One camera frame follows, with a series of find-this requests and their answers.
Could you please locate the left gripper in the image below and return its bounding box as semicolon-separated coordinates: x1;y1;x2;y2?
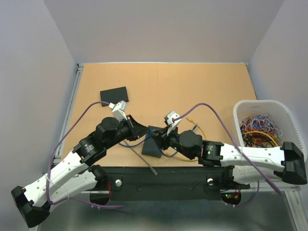
105;114;150;149

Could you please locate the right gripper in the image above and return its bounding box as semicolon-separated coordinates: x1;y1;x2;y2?
150;124;195;160

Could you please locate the black network switch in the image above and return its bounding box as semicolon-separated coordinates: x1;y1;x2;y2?
100;87;129;104
141;134;162;158

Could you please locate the yellow ethernet cable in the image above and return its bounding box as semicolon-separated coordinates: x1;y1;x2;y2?
166;117;210;162

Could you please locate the grey ethernet cable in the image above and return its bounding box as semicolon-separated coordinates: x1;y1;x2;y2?
128;146;159;176

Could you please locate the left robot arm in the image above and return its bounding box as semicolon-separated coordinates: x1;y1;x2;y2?
11;115;149;228

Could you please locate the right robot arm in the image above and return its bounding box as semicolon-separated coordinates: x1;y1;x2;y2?
151;128;308;185

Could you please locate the white plastic basket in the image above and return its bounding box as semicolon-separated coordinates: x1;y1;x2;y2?
232;100;308;158

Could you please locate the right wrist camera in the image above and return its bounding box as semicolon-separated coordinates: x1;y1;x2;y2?
164;110;181;135

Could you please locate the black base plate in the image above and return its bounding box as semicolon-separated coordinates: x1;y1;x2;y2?
87;167;250;205

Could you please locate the bundle of coloured wires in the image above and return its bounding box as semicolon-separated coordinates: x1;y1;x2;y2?
239;110;287;147

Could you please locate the aluminium frame rail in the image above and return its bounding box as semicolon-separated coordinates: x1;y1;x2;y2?
244;185;301;197

